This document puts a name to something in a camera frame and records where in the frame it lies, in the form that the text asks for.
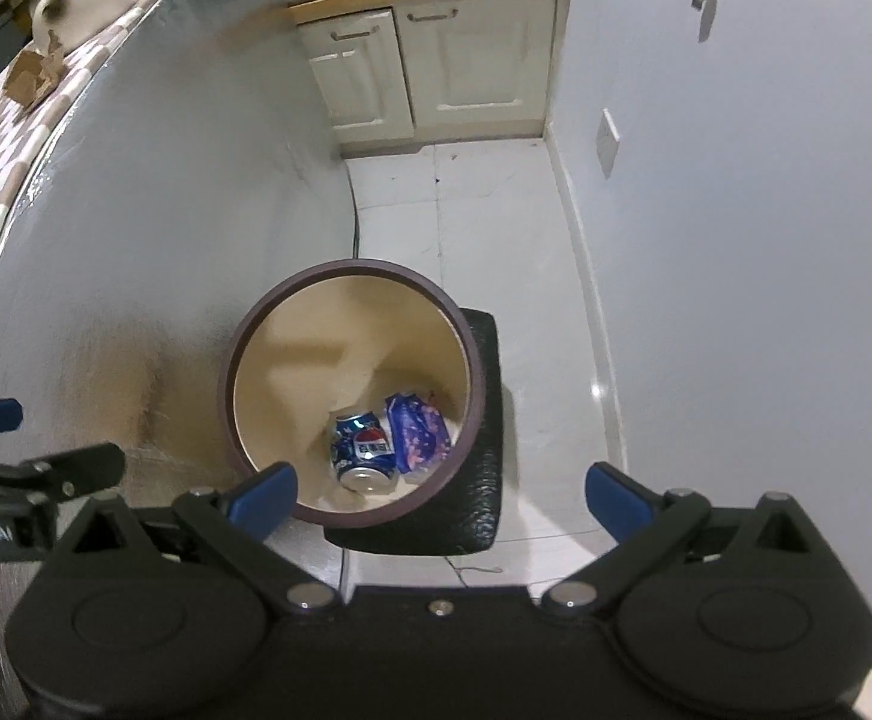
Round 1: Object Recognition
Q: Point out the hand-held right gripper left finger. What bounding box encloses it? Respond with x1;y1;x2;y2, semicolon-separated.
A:
49;463;339;616

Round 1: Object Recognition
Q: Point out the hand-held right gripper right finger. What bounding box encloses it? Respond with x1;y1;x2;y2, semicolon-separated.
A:
541;463;833;617

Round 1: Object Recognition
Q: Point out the brown round trash bin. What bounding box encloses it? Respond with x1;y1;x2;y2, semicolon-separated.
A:
218;259;486;531

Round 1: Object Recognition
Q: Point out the torn brown cardboard box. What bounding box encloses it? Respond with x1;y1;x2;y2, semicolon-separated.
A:
4;47;67;107

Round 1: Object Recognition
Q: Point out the crushed blue soda can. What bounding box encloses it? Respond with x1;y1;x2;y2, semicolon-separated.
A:
329;410;398;495

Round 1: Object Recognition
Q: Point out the black textured floor mat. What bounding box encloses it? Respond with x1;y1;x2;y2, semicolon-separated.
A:
322;306;506;557

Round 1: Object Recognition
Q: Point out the purple flower snack packet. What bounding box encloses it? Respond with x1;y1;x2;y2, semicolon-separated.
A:
383;390;453;476

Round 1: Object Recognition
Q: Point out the cream two-door cabinet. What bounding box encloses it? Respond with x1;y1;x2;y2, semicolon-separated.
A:
289;0;573;160

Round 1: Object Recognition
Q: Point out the white wall socket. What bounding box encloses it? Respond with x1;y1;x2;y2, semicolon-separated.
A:
595;108;622;178

